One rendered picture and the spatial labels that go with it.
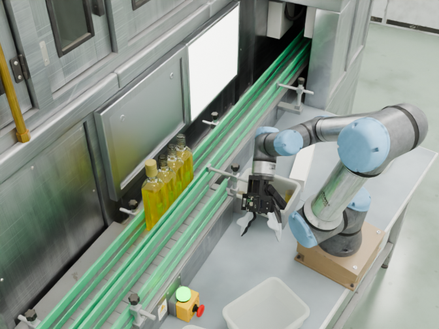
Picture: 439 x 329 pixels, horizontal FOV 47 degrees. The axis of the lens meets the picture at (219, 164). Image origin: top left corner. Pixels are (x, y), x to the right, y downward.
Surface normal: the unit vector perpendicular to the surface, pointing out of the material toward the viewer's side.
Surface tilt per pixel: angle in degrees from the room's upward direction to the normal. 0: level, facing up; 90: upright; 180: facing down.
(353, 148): 83
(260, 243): 0
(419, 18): 90
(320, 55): 90
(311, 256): 90
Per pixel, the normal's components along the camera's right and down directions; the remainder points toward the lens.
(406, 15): -0.46, 0.57
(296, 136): 0.43, -0.04
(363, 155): -0.81, 0.27
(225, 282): 0.00, -0.76
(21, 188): 0.89, 0.29
